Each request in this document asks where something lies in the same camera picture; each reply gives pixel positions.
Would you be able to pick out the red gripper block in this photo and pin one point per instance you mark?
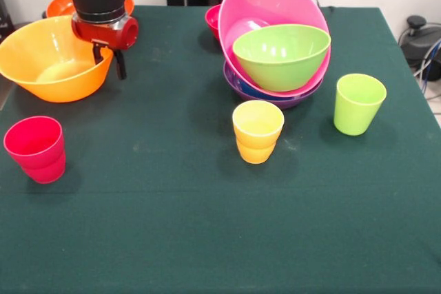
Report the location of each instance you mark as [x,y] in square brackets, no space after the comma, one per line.
[127,34]

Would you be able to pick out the large orange bowl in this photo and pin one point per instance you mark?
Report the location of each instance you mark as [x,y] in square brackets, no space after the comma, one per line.
[51,91]

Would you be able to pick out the small blue bowl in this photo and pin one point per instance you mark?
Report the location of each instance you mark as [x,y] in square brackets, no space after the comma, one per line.
[249,91]

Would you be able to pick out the large pink bowl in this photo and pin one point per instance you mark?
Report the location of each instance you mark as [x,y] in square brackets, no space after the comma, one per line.
[248,5]

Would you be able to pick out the lime green bowl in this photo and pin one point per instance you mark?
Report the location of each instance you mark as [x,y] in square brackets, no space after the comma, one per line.
[282,70]

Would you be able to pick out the red-orange bowl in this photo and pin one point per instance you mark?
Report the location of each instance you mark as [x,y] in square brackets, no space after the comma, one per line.
[60,6]

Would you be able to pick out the small red-pink bowl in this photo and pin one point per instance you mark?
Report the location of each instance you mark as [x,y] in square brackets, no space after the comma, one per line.
[212,20]

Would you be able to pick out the black device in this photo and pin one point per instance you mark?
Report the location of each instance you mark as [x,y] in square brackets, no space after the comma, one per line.
[5,15]

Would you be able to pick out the red-pink cup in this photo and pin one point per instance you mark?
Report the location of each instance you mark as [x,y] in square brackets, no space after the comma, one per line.
[38,156]

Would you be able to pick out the yellow cup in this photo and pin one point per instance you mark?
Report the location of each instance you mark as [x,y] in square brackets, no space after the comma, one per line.
[256,146]

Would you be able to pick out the purple bowl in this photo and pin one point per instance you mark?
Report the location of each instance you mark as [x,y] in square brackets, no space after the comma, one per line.
[293,101]

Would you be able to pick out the lime green cup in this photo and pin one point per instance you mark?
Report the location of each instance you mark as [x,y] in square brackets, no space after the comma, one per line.
[356,115]

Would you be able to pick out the dark green tablecloth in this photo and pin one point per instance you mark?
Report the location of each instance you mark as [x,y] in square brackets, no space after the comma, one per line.
[310,221]

